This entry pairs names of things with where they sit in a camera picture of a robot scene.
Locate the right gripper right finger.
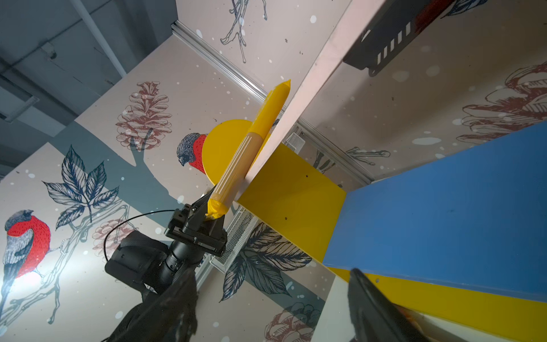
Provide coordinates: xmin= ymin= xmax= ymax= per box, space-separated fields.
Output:
xmin=348 ymin=269 xmax=428 ymax=342

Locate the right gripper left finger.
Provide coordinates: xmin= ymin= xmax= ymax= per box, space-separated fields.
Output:
xmin=105 ymin=269 xmax=198 ymax=341

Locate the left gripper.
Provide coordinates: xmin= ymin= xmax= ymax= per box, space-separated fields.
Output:
xmin=165 ymin=188 xmax=227 ymax=257

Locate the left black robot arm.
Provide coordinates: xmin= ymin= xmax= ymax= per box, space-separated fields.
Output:
xmin=105 ymin=193 xmax=227 ymax=341

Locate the yellow shelf unit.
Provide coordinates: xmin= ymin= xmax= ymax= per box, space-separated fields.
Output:
xmin=201 ymin=0 xmax=547 ymax=342

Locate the white wire mesh basket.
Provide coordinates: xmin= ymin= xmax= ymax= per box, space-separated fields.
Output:
xmin=209 ymin=207 xmax=259 ymax=273

